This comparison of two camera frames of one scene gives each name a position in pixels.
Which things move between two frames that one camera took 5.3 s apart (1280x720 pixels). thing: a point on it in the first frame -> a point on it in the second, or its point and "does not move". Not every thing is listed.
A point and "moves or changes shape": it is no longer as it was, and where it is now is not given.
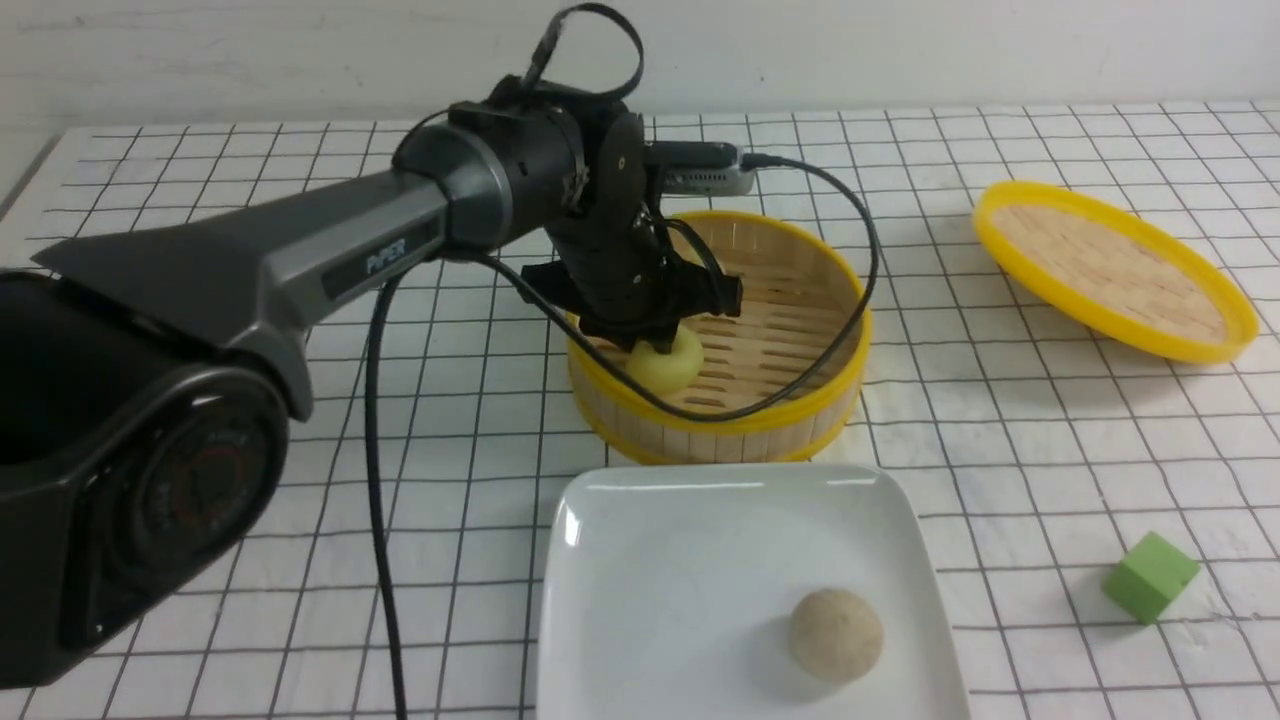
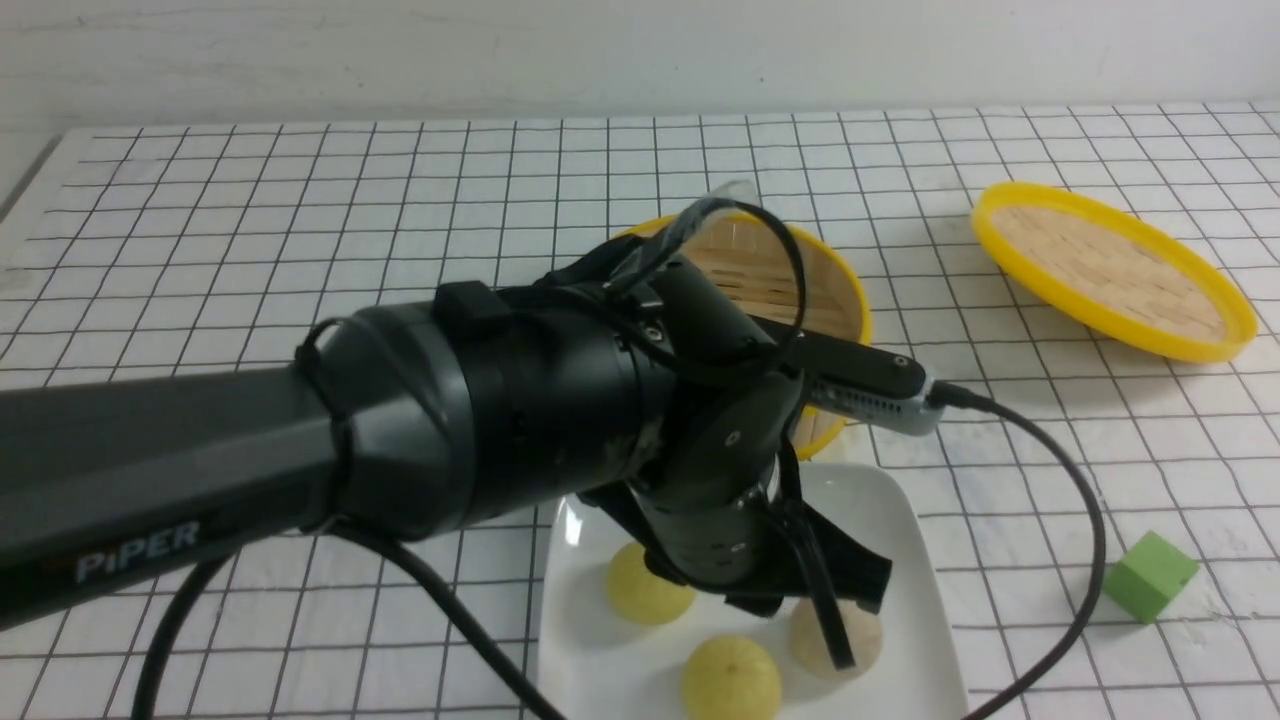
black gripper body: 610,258 -> 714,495
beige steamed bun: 835,636 does not move
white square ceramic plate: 672,586 does not move
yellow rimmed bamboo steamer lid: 1099,265 does not move
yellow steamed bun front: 662,373 moves or changes shape
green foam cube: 1149,577 does not move
